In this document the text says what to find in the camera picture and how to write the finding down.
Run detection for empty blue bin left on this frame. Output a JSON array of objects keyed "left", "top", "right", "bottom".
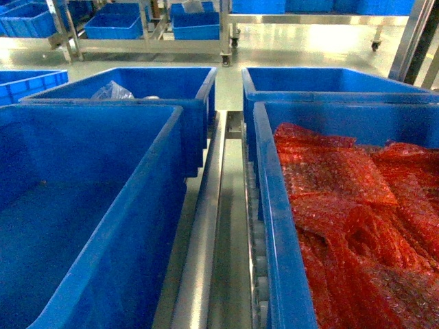
[{"left": 1, "top": 105, "right": 187, "bottom": 328}]

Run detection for blue bin with plastic bag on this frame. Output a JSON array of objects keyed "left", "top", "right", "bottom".
[{"left": 20, "top": 66, "right": 217, "bottom": 178}]

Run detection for clear plastic bag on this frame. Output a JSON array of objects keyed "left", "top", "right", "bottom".
[{"left": 91, "top": 80, "right": 134, "bottom": 100}]

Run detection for blue bin far right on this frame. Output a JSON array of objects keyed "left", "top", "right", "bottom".
[{"left": 241, "top": 67, "right": 438, "bottom": 161}]

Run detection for blue bin on cart right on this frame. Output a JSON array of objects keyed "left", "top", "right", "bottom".
[{"left": 169, "top": 1, "right": 220, "bottom": 40}]

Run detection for blue bin far left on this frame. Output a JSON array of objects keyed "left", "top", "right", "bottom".
[{"left": 1, "top": 70, "right": 69, "bottom": 106}]

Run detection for blue bin with red bags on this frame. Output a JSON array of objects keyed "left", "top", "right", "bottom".
[{"left": 254, "top": 103, "right": 438, "bottom": 328}]

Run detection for steel rolling cart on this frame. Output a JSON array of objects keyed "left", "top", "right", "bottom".
[{"left": 46, "top": 1, "right": 232, "bottom": 67}]

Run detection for stainless steel shelf rack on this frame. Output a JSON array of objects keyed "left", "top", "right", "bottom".
[{"left": 153, "top": 111, "right": 268, "bottom": 328}]

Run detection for blue bin on cart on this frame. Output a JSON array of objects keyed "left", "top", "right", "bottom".
[
  {"left": 84, "top": 3, "right": 143, "bottom": 40},
  {"left": 169, "top": 1, "right": 220, "bottom": 40}
]

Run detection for red bubble wrap bags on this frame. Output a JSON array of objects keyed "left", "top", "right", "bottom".
[{"left": 274, "top": 123, "right": 438, "bottom": 328}]

